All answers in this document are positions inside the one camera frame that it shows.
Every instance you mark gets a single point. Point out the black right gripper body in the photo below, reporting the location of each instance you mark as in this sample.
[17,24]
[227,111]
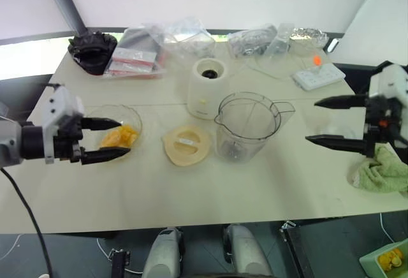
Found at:
[377,109]

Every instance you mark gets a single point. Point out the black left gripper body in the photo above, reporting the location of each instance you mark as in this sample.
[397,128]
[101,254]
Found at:
[68,138]

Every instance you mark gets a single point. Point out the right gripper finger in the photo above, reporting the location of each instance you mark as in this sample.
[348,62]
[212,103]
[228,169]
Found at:
[344,102]
[341,143]

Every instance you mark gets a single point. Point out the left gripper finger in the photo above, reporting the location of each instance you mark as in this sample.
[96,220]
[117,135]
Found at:
[100,123]
[105,156]

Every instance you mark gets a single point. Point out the orange food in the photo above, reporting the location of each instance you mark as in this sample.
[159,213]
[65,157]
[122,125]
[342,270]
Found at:
[122,137]

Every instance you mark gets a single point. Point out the beige blender lid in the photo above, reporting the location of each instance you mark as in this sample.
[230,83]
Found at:
[186,145]

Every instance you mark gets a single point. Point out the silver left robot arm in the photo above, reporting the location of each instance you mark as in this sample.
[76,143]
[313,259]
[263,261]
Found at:
[12,141]

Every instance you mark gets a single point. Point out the glass bowl with mango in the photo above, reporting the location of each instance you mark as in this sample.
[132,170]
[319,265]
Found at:
[130,115]

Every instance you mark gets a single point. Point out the yellow toy food pieces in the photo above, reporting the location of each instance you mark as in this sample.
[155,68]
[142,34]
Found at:
[390,260]

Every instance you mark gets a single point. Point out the white power strip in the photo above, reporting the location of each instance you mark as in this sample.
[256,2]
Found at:
[318,77]

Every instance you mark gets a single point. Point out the green cloth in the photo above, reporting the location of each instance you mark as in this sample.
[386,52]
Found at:
[382,171]

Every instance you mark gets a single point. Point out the orange plug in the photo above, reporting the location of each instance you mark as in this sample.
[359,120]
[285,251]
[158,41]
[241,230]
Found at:
[317,60]

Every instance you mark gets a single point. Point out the red and white packets bag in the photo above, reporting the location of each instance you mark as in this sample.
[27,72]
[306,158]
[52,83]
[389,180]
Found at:
[134,59]

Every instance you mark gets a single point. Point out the crumpled silver foil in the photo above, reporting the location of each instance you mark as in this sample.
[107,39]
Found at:
[309,35]

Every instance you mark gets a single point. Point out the small clear plastic bag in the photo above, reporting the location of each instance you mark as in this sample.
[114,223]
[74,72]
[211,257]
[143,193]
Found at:
[280,40]

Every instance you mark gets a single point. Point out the clear blender jar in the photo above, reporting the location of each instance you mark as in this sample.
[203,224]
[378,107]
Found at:
[242,144]

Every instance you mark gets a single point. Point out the black table clamp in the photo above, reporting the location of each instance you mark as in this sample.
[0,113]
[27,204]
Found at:
[120,263]

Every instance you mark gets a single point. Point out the white blender base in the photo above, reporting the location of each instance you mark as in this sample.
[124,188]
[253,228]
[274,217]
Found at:
[204,90]

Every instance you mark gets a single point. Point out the clear bag with dark parts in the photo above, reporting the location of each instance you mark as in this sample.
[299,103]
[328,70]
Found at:
[250,40]

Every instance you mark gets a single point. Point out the grey rounded robot leg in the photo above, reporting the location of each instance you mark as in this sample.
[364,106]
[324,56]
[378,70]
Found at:
[247,252]
[161,255]

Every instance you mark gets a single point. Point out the green plastic scrap bin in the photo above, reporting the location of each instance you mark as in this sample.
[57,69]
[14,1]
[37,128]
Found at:
[369,262]

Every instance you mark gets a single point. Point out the large clear plastic bag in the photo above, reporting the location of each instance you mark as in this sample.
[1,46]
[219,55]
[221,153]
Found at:
[188,35]

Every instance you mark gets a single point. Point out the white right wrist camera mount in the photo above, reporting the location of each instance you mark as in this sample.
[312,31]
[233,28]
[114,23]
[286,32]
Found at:
[390,82]

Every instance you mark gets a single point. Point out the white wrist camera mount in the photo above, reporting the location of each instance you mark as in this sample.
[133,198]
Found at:
[59,106]
[390,82]

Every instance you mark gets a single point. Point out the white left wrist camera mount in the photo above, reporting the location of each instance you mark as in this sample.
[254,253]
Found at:
[59,106]

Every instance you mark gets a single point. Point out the dark grey window post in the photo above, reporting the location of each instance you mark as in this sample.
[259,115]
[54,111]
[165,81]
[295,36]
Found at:
[63,0]

